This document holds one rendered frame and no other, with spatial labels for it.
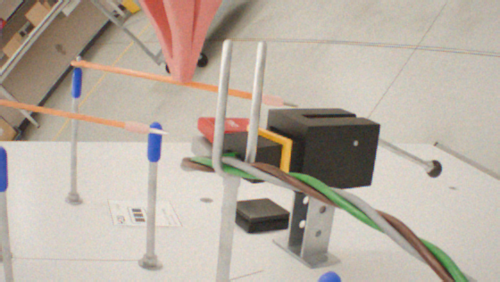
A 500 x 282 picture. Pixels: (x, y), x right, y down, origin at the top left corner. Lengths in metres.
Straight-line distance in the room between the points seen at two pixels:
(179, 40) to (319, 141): 0.10
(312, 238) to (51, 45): 8.06
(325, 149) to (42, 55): 8.06
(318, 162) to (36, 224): 0.19
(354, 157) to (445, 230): 0.14
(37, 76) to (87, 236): 7.99
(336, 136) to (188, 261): 0.11
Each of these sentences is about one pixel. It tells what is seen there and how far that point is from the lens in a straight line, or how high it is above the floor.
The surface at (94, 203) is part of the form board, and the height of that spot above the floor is 1.19.
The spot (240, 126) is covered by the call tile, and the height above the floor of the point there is 1.10.
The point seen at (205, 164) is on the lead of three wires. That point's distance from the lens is 0.28.
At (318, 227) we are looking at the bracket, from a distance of 0.40.
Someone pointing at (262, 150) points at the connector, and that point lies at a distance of 0.34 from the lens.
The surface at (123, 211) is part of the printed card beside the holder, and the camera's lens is 0.45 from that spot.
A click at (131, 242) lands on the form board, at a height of 1.18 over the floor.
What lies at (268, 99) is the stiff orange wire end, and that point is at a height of 1.19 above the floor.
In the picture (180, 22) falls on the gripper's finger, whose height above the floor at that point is 1.26.
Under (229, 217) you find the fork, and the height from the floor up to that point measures 1.20.
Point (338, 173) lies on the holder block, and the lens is 0.37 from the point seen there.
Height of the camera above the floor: 1.34
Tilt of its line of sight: 26 degrees down
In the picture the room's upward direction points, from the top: 46 degrees counter-clockwise
